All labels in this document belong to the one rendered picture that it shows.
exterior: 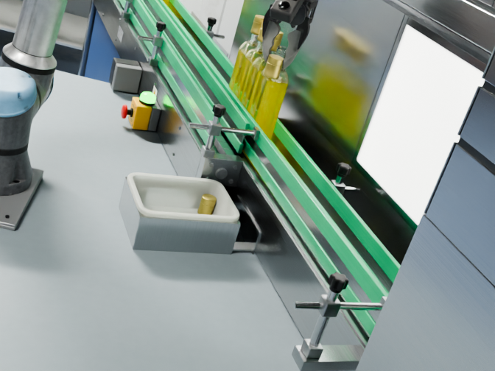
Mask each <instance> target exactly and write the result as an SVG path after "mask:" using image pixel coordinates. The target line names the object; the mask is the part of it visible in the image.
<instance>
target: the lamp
mask: <svg viewBox="0 0 495 371"><path fill-rule="evenodd" d="M155 100H156V97H155V94H153V93H151V92H143V93H142V94H141V96H140V99H139V102H140V103H142V104H143V105H146V106H154V105H155Z"/></svg>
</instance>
